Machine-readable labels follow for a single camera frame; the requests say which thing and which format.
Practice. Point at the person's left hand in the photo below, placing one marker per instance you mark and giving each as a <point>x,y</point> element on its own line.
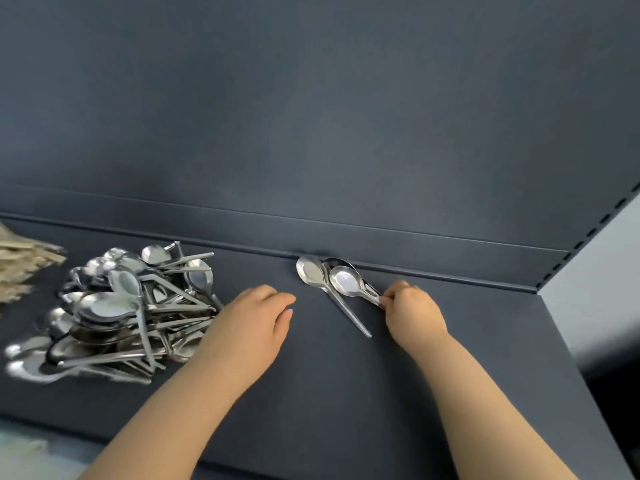
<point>250,327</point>

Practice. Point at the person's right hand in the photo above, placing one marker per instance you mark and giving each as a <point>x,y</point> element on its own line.
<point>412,317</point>

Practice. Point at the person's left thumb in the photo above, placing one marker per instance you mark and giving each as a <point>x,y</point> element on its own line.
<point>283,325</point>

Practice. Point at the person's right fingers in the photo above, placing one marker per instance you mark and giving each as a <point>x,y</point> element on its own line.
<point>392,293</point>

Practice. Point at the short steel soup spoon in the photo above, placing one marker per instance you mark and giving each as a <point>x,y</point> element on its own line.
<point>350,283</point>

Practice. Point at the person's left forearm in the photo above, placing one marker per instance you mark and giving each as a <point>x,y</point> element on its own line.
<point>172,422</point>

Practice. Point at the person's right forearm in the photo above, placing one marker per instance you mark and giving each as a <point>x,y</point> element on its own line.
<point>482,409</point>

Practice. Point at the dark-bowled steel spoon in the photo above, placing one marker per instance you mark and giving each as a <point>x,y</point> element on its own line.
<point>345,264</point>

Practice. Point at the pile of steel spoons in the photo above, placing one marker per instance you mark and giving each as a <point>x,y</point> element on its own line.
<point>117,314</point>

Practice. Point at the pile of wooden cutlery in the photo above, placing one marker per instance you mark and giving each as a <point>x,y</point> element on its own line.
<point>22,267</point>

